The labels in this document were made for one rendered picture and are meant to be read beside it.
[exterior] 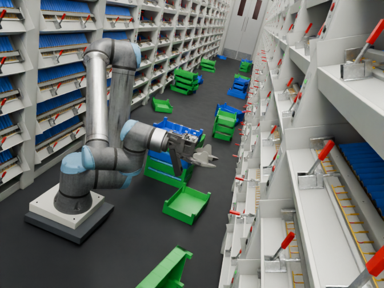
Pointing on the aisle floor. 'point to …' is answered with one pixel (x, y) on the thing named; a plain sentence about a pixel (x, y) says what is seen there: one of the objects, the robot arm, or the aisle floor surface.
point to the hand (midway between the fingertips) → (213, 163)
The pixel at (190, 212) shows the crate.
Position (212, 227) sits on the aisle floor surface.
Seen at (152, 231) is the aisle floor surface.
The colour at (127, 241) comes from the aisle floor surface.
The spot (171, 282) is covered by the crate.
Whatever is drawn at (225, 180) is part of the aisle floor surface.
